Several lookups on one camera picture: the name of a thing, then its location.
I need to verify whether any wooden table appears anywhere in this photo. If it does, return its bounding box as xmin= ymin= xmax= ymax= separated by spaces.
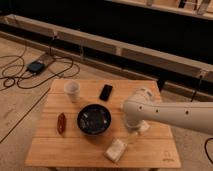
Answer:
xmin=25 ymin=79 xmax=181 ymax=168

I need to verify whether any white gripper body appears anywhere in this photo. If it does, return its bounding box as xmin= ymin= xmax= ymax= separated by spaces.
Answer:
xmin=125 ymin=120 xmax=150 ymax=134

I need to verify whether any black smartphone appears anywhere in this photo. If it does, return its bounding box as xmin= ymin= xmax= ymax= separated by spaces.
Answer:
xmin=99 ymin=84 xmax=113 ymax=101

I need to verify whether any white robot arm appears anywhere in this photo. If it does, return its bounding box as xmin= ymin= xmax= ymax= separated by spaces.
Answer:
xmin=122 ymin=88 xmax=213 ymax=135

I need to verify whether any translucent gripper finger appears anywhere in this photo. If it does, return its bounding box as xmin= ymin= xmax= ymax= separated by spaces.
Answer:
xmin=127 ymin=132 xmax=138 ymax=144

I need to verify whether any black floor cable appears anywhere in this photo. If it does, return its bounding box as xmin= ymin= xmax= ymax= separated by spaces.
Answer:
xmin=0 ymin=43 xmax=81 ymax=90

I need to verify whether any black ceramic bowl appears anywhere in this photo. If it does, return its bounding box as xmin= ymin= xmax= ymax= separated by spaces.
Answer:
xmin=77 ymin=104 xmax=111 ymax=135

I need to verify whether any translucent plastic cup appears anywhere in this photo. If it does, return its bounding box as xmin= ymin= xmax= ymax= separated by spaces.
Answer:
xmin=64 ymin=80 xmax=80 ymax=103

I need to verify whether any blue power adapter box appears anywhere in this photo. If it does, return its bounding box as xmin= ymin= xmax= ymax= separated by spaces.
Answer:
xmin=27 ymin=61 xmax=45 ymax=74

